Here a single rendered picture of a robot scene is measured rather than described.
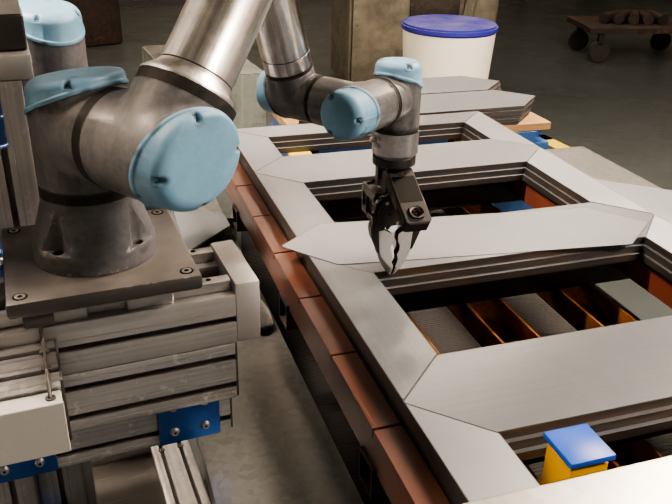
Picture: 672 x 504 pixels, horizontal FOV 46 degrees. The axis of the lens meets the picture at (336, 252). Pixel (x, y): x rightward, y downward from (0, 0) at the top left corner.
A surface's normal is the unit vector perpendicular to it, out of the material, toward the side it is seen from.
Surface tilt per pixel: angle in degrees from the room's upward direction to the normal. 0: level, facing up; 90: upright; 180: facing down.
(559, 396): 0
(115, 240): 72
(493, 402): 0
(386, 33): 90
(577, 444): 0
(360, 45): 90
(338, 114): 90
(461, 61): 94
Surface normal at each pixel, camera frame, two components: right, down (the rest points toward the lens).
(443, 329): 0.02, -0.90
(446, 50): -0.18, 0.49
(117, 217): 0.69, 0.04
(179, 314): 0.37, 0.41
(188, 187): 0.75, 0.39
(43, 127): -0.50, 0.30
